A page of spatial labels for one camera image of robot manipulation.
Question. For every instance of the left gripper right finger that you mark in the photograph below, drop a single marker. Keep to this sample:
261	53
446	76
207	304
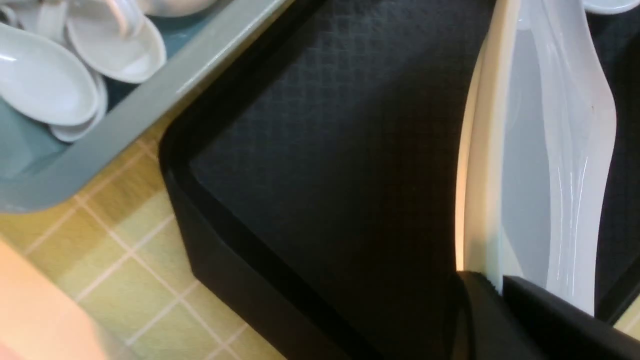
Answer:
561	330

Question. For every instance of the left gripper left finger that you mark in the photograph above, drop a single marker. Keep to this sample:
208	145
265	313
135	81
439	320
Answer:
479	324

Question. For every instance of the white rectangular rice plate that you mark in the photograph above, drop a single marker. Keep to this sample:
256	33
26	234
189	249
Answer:
537	138

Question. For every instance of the white sauce dish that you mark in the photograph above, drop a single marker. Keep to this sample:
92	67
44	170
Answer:
610	7

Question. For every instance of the black serving tray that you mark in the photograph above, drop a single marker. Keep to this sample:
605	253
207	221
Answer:
314	183

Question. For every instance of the green checked tablecloth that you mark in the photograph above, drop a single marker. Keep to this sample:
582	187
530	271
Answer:
115	249

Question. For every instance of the large white plastic tub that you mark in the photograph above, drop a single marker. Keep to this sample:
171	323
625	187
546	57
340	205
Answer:
38	321

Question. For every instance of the teal plastic bin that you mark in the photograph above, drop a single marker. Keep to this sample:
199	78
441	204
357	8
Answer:
39	172

